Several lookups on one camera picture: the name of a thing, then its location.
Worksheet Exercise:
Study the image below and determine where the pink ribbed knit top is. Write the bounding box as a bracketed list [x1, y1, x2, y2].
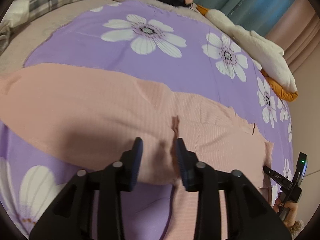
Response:
[1, 63, 273, 239]

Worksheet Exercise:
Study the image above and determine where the person's right hand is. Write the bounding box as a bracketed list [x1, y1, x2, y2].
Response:
[273, 197, 298, 229]

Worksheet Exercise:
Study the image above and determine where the orange plush fabric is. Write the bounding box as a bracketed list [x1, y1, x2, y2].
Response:
[196, 4, 299, 103]

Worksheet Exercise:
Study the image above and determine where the white plush goose toy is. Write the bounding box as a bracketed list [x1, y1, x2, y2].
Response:
[204, 8, 298, 93]

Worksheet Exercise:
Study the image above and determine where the pink sheer curtain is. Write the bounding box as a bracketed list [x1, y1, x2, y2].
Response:
[266, 0, 319, 72]

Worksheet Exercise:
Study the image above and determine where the purple floral bed sheet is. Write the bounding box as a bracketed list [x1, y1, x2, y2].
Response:
[0, 0, 294, 238]

